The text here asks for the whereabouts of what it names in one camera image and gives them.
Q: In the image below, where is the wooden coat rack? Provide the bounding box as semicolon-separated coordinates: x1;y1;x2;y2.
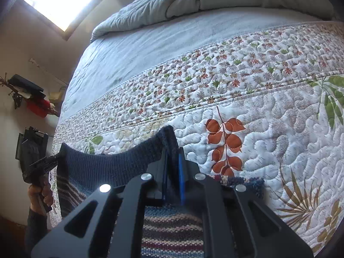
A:
0;72;61;118

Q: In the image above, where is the floral quilted bedspread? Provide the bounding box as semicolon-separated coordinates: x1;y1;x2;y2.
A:
50;20;344;253

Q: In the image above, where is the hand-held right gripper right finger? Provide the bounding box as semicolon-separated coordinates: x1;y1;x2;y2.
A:
177;147;314;258

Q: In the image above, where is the person's left forearm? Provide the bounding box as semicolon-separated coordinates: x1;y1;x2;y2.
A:
24;207;49;258

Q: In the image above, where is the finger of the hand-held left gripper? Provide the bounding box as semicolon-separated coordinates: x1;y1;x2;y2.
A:
29;152;67;173

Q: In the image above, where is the black hanging garment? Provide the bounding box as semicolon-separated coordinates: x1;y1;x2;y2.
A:
8;74;47;100

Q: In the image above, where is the light blue bed sheet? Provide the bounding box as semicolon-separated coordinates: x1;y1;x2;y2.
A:
58;7;324;124

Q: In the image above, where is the person's left hand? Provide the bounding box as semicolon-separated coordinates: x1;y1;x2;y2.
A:
28;179;54;213

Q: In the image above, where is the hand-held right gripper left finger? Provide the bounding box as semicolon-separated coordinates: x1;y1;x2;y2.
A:
31;153;169;258

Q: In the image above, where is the yellow box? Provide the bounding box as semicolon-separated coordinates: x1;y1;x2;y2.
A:
49;91;64;106

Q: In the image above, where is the red bag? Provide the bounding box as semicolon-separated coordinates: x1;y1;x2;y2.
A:
26;98;52;118

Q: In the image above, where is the white wall cable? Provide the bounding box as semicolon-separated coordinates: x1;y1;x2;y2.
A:
28;57;69;87

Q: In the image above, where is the blue striped knit sweater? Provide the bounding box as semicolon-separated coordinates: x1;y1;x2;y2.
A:
56;125;265;258

